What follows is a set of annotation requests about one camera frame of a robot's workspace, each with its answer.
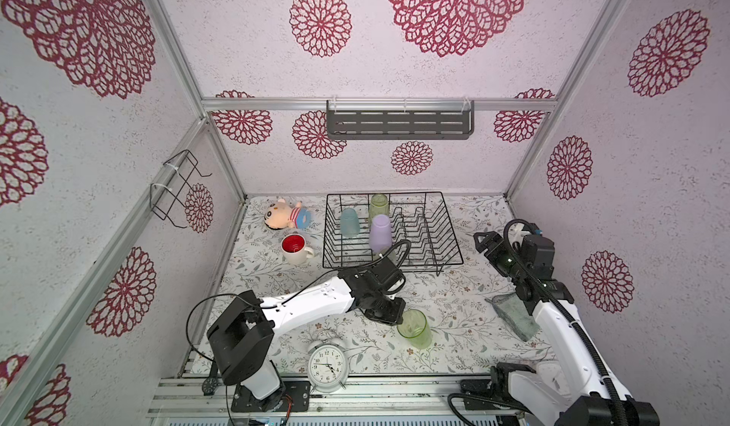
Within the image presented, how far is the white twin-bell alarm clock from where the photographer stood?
0.74m

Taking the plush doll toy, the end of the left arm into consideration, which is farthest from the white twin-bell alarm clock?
the plush doll toy

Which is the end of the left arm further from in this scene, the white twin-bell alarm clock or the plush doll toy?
the plush doll toy
